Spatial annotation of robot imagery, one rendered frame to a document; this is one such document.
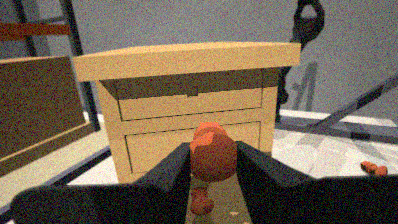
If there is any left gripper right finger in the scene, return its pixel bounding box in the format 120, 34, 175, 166
235, 141, 398, 224

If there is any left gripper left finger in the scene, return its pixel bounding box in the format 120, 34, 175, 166
10, 142, 191, 224

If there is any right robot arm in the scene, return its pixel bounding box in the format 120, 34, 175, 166
275, 0, 325, 122

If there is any brown wooden chest of drawers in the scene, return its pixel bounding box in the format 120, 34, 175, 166
73, 43, 301, 224

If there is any tan wooden drawer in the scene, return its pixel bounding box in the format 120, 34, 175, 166
115, 68, 262, 120

